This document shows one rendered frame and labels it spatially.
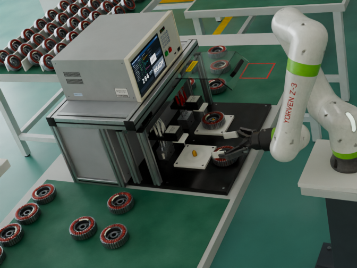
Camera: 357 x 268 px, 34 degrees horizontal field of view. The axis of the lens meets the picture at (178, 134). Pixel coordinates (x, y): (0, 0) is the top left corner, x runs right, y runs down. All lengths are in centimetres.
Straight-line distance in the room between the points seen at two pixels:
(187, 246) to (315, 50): 85
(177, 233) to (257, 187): 134
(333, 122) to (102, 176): 104
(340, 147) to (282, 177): 133
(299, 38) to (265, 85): 103
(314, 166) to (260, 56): 107
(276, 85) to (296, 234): 81
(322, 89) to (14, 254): 140
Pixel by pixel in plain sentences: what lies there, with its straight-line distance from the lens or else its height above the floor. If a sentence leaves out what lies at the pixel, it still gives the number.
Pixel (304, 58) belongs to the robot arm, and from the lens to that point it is 203.
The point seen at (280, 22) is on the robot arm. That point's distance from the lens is 215.
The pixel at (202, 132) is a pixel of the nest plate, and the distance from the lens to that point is 272.
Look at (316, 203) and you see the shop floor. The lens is 338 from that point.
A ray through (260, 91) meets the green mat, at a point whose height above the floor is 75.
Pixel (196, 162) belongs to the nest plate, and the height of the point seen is 78.
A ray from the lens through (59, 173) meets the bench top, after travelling 284.
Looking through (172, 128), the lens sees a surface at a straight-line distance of 254.
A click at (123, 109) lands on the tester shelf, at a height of 111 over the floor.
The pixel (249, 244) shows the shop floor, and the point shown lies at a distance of 322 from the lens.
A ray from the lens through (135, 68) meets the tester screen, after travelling 236.
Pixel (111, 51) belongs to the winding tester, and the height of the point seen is 132.
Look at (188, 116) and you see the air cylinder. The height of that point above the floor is 82.
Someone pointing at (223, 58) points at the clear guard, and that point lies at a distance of 268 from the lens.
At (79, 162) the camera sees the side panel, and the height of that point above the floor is 86.
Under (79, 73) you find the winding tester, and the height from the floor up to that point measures 125.
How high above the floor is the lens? 228
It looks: 33 degrees down
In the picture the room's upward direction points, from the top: 16 degrees counter-clockwise
